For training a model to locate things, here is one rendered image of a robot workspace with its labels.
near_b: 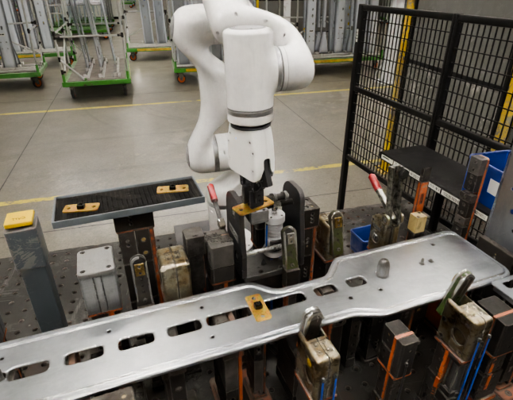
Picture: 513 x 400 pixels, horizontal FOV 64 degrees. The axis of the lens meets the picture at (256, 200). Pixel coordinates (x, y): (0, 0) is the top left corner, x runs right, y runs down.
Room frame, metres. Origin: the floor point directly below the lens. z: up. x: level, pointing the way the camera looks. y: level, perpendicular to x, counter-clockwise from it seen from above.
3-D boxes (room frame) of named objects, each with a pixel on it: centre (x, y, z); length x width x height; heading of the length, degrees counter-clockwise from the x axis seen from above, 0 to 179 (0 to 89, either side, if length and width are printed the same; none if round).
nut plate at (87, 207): (0.89, 0.44, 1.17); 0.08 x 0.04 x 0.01; 98
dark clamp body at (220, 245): (0.88, 0.10, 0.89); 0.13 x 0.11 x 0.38; 21
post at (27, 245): (0.85, 0.57, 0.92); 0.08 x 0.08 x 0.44; 21
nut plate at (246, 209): (0.73, 0.01, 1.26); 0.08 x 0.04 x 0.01; 125
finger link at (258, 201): (0.71, -0.01, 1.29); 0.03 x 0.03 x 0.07; 35
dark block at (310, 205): (0.99, -0.14, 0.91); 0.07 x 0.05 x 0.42; 21
